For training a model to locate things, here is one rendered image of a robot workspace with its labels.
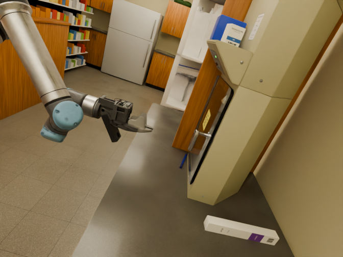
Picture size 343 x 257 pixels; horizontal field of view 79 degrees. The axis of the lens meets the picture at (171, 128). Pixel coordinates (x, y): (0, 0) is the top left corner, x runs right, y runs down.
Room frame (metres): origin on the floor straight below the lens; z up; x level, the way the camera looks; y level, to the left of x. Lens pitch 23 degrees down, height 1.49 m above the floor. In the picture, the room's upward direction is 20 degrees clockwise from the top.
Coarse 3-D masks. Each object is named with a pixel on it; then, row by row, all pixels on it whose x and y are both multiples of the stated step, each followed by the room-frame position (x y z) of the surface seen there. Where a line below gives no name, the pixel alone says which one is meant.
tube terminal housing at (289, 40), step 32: (256, 0) 0.91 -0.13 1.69; (288, 0) 0.67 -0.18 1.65; (320, 0) 0.67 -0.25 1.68; (256, 32) 0.73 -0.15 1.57; (288, 32) 0.67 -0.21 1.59; (320, 32) 0.74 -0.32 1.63; (256, 64) 0.67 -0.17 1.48; (288, 64) 0.67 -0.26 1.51; (256, 96) 0.67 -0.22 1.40; (288, 96) 0.78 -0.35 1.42; (224, 128) 0.66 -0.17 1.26; (256, 128) 0.68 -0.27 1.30; (224, 160) 0.67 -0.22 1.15; (192, 192) 0.66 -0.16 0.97; (224, 192) 0.70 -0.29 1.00
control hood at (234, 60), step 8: (208, 40) 0.89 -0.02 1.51; (216, 40) 0.68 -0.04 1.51; (216, 48) 0.69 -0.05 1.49; (224, 48) 0.66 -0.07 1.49; (232, 48) 0.66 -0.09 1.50; (240, 48) 0.66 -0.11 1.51; (224, 56) 0.66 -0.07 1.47; (232, 56) 0.66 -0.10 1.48; (240, 56) 0.66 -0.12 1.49; (248, 56) 0.66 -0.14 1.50; (224, 64) 0.66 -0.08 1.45; (232, 64) 0.66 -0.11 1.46; (240, 64) 0.66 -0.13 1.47; (248, 64) 0.67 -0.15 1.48; (224, 72) 0.75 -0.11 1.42; (232, 72) 0.66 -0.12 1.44; (240, 72) 0.66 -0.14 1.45; (232, 80) 0.66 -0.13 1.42; (240, 80) 0.67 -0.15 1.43
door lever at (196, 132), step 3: (195, 132) 0.70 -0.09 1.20; (198, 132) 0.70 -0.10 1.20; (201, 132) 0.71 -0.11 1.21; (195, 135) 0.70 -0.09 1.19; (204, 135) 0.71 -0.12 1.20; (207, 135) 0.71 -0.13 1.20; (192, 138) 0.71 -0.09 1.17; (195, 138) 0.70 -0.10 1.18; (192, 141) 0.70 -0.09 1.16; (189, 144) 0.71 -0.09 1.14; (192, 144) 0.71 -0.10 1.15; (189, 147) 0.71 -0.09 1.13; (192, 147) 0.71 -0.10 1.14; (189, 150) 0.71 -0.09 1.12
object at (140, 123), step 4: (140, 116) 0.68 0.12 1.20; (128, 120) 0.67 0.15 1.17; (132, 120) 0.67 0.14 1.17; (136, 120) 0.67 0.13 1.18; (140, 120) 0.67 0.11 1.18; (144, 120) 0.68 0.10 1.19; (128, 124) 0.67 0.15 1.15; (132, 124) 0.67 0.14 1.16; (136, 124) 0.67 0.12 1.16; (140, 124) 0.67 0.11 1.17; (144, 124) 0.68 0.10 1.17; (140, 128) 0.67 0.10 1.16; (144, 128) 0.68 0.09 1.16; (148, 128) 0.69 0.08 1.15; (140, 132) 0.67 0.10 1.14; (144, 132) 0.68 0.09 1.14
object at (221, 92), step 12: (216, 84) 0.94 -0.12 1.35; (228, 84) 0.77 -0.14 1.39; (216, 96) 0.84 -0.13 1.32; (228, 96) 0.68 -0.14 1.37; (216, 108) 0.76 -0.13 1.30; (216, 120) 0.69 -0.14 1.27; (204, 132) 0.79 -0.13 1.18; (204, 144) 0.71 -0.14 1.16; (192, 156) 0.81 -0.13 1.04; (192, 168) 0.72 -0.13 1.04; (192, 180) 0.67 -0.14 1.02
